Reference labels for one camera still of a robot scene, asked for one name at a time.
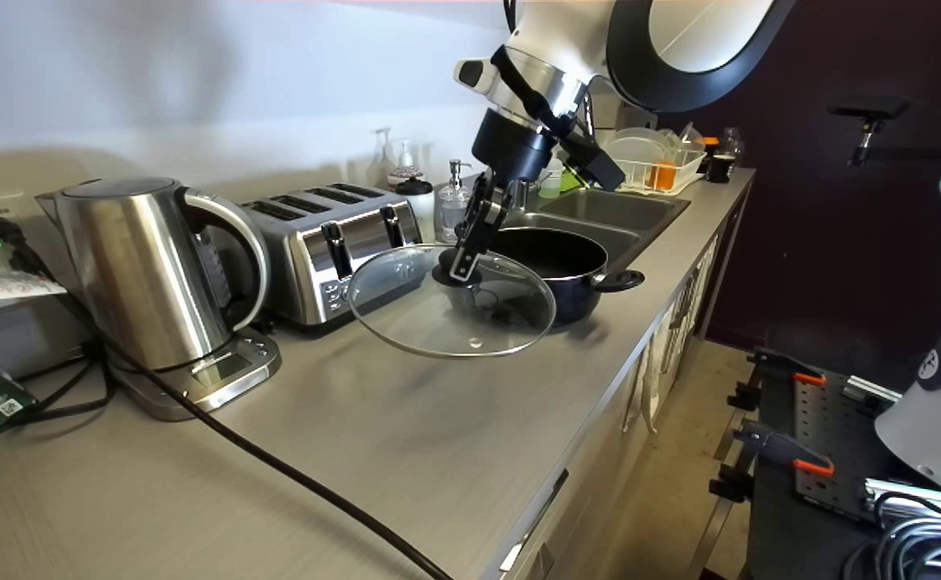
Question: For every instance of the stainless double sink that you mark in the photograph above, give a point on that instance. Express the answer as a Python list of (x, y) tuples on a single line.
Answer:
[(624, 222)]

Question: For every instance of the black clamp orange tip front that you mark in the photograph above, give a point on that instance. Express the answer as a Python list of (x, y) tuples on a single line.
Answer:
[(763, 442)]

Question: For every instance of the glass pot lid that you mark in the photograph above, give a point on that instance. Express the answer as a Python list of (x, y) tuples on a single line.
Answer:
[(406, 301)]

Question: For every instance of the stainless four-slot toaster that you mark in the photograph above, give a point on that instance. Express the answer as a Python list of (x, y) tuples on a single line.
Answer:
[(320, 237)]

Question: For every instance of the black clamp orange tip rear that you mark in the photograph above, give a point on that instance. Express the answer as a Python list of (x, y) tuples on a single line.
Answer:
[(766, 373)]

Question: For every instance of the black clamp orange tip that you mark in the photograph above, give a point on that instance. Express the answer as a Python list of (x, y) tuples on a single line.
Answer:
[(766, 373), (763, 442)]

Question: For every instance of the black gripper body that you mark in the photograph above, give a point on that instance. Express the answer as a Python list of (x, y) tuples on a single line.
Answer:
[(510, 149)]

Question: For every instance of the dish drying rack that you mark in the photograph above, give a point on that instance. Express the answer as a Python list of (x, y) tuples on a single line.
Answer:
[(654, 159)]

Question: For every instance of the black perforated robot table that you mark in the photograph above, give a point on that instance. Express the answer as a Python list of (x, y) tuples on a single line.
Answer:
[(831, 493)]

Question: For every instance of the black cooking pot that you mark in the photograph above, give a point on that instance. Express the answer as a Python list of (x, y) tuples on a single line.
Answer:
[(572, 266)]

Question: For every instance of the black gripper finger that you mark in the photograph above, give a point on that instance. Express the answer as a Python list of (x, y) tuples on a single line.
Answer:
[(490, 220), (462, 251)]

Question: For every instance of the stainless electric kettle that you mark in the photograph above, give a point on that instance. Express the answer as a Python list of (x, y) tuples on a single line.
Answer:
[(137, 251)]

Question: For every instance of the glass soap dispenser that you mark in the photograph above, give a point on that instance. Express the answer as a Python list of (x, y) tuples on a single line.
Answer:
[(449, 200)]

